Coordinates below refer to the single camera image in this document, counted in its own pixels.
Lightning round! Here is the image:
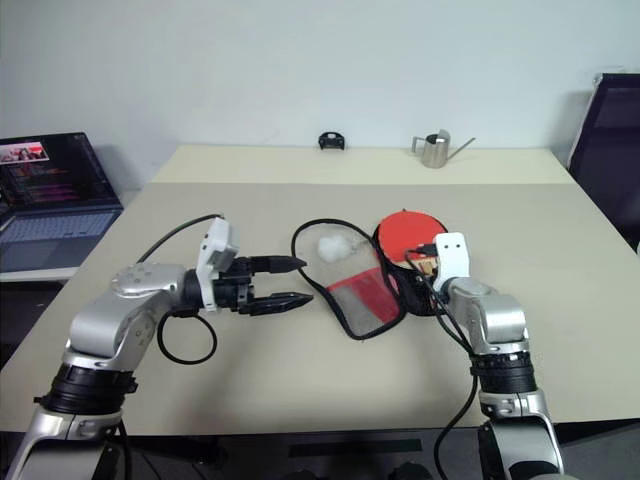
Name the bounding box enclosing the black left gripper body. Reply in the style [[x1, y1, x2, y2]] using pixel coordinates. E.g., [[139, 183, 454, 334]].
[[214, 256, 254, 314]]

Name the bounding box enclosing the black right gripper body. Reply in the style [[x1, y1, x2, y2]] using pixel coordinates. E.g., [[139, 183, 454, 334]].
[[402, 273, 438, 317]]

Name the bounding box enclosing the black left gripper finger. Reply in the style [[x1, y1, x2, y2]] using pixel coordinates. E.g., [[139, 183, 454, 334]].
[[247, 292, 315, 317], [249, 255, 308, 275]]

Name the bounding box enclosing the white fluffy wad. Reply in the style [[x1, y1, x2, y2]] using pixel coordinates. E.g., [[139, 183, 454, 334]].
[[317, 233, 352, 263]]

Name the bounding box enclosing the red mesh paddle case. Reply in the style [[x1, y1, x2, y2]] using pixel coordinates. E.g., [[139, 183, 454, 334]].
[[291, 217, 436, 342]]

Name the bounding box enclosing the steel watering can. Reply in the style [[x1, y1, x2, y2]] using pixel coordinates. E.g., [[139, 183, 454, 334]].
[[411, 128, 477, 170]]

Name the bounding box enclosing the dark rounded shape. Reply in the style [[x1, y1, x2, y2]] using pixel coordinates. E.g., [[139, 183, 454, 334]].
[[393, 461, 427, 480]]

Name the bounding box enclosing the open grey laptop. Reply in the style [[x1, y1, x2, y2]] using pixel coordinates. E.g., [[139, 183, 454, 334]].
[[0, 131, 125, 274]]

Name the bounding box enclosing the white side table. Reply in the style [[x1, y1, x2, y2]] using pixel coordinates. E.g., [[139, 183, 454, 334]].
[[0, 189, 141, 285]]

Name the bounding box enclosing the black office chair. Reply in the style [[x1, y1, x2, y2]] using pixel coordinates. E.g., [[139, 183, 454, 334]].
[[567, 72, 640, 254]]

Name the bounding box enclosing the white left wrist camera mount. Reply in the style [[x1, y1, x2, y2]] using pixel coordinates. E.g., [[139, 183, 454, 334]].
[[193, 217, 242, 314]]

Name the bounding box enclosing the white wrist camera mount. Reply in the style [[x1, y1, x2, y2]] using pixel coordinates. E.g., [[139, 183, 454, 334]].
[[432, 231, 473, 292], [193, 217, 242, 314]]

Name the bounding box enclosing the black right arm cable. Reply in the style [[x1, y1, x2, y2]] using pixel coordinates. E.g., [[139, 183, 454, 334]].
[[403, 243, 477, 480]]

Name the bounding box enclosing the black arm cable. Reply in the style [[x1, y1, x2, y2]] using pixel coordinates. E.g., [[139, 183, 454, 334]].
[[137, 213, 229, 365], [403, 243, 477, 480]]

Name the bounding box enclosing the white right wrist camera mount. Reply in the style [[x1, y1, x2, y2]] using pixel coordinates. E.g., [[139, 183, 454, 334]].
[[432, 231, 473, 292]]

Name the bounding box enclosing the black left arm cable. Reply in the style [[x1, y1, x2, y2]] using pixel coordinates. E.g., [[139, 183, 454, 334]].
[[137, 213, 229, 365]]

